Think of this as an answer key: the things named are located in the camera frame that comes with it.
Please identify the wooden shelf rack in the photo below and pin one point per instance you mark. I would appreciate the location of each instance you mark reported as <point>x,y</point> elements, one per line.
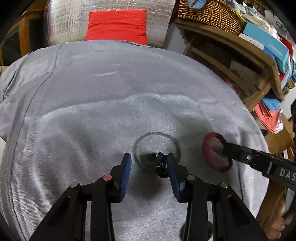
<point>250,72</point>

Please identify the wooden cabinet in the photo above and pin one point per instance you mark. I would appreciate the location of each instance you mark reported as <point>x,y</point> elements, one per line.
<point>26,35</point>

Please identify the blue cloth in basket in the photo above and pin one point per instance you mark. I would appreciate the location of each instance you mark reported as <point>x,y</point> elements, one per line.
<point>196,4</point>

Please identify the red cushion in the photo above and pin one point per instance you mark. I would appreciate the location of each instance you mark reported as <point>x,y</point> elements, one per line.
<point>125,25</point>

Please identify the right hand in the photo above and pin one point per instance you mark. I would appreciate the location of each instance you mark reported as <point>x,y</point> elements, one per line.
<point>276,225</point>

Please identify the grey blanket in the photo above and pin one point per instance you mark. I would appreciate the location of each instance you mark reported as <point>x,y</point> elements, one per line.
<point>70,112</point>

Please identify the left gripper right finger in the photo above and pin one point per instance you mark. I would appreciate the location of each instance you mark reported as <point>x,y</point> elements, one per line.
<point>232,220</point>

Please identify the small black hair clip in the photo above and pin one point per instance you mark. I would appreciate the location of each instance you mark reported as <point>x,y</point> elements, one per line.
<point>160,165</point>

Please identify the teal box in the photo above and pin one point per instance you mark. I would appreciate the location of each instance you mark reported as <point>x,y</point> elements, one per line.
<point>279,50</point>

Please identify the silver foil insulation sheet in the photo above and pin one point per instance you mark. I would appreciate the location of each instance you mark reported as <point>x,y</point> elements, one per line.
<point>67,21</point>

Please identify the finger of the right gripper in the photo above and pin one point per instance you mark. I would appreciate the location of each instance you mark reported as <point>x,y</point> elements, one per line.
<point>274,168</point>

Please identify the wicker basket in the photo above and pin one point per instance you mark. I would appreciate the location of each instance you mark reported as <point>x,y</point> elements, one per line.
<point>217,14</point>

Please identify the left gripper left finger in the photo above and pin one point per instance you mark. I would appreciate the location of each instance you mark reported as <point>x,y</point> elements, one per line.
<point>66,220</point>

